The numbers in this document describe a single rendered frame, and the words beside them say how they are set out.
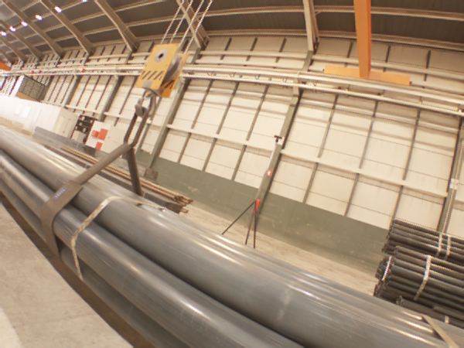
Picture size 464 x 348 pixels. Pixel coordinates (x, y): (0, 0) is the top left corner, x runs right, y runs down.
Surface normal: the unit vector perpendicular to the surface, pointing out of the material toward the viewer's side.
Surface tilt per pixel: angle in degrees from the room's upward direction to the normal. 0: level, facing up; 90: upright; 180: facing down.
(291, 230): 90
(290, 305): 64
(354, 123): 90
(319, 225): 90
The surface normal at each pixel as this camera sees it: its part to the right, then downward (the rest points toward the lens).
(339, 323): -0.15, -0.71
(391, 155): -0.41, -0.23
